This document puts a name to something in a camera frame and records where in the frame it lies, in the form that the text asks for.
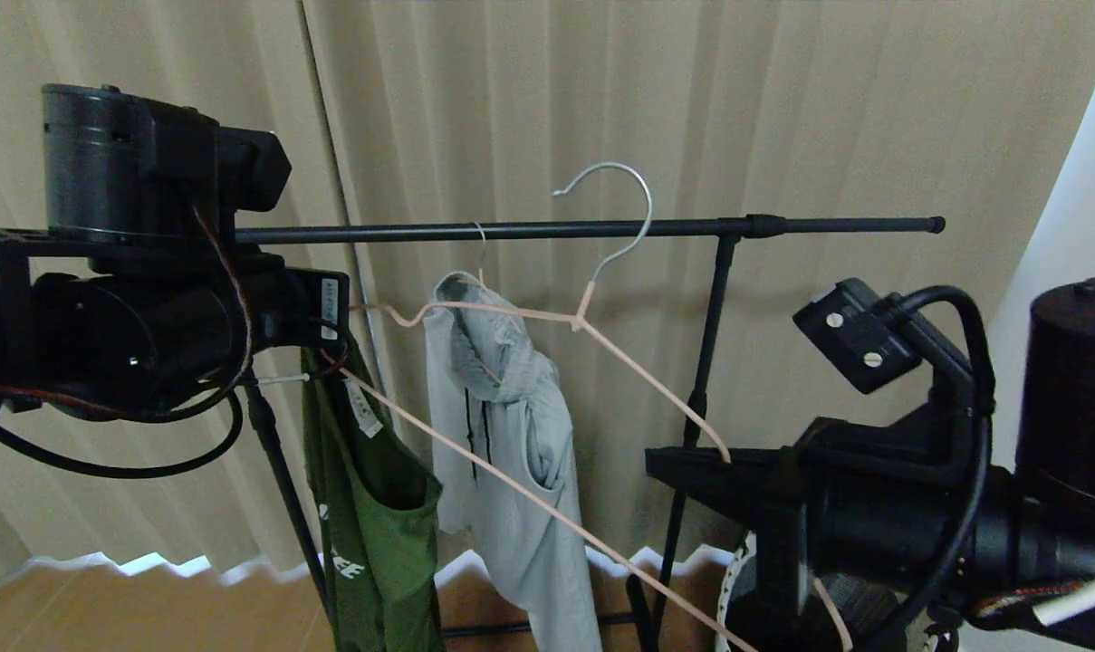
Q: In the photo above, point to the white laundry basket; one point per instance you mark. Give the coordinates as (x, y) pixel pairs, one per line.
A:
(728, 580)

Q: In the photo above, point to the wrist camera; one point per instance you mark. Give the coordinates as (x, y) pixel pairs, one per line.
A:
(257, 167)
(855, 340)

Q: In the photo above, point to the black clothes rack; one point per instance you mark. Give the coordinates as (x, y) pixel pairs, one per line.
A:
(556, 229)

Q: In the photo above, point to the pale grey shorts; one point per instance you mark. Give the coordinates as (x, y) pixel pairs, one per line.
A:
(529, 543)

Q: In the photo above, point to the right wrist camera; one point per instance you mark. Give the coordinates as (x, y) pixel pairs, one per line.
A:
(855, 340)

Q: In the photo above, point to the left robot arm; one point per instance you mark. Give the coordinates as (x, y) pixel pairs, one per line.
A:
(103, 172)

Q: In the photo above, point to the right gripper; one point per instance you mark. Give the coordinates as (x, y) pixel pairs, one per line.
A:
(873, 525)

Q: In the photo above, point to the pink clothes hanger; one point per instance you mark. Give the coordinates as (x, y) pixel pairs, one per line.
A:
(647, 371)
(482, 244)

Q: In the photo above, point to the green garment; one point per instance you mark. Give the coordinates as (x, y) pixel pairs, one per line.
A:
(375, 543)

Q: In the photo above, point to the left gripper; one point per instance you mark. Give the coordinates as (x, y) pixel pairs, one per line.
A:
(266, 317)

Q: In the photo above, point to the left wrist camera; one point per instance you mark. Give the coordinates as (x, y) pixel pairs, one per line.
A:
(257, 167)

